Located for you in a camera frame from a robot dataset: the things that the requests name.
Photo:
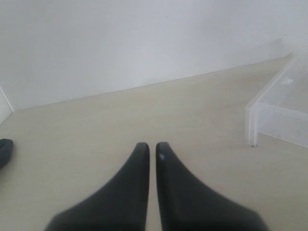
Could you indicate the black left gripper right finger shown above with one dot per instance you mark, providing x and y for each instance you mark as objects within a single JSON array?
[{"x": 187, "y": 204}]

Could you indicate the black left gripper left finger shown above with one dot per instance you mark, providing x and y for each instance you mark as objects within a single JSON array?
[{"x": 120, "y": 205}]

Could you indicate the clear plastic bin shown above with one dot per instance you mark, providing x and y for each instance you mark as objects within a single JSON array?
[{"x": 280, "y": 109}]

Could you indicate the dark object at left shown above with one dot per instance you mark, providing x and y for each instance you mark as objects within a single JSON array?
[{"x": 6, "y": 148}]

